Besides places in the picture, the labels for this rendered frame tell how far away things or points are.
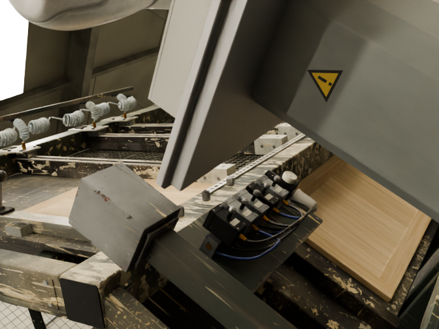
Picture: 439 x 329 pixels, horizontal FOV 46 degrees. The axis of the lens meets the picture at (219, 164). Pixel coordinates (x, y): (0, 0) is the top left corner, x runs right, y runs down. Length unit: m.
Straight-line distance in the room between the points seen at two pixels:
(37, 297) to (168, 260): 0.40
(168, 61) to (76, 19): 0.15
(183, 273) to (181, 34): 0.44
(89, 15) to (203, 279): 0.49
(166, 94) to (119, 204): 0.25
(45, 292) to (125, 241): 0.32
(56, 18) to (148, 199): 0.40
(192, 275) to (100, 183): 0.25
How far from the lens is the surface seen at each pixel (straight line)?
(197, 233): 1.32
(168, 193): 1.72
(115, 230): 1.01
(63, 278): 1.18
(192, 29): 0.79
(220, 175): 1.73
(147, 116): 3.10
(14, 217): 1.70
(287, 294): 1.64
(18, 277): 1.32
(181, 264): 0.98
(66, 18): 0.81
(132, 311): 1.13
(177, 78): 0.83
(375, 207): 2.46
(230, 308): 0.96
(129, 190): 1.04
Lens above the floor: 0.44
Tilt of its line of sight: 17 degrees up
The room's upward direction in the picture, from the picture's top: 54 degrees counter-clockwise
